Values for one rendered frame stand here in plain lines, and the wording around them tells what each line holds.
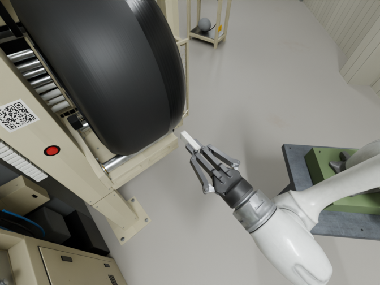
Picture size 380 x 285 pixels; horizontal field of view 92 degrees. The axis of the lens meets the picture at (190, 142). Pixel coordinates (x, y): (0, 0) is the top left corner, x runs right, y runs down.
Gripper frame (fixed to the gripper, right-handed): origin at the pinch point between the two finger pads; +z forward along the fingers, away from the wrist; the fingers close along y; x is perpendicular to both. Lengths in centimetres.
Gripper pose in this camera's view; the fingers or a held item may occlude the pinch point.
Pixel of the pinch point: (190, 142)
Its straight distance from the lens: 51.8
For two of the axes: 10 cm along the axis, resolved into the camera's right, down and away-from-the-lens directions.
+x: -0.9, 5.0, 8.6
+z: -6.5, -6.9, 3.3
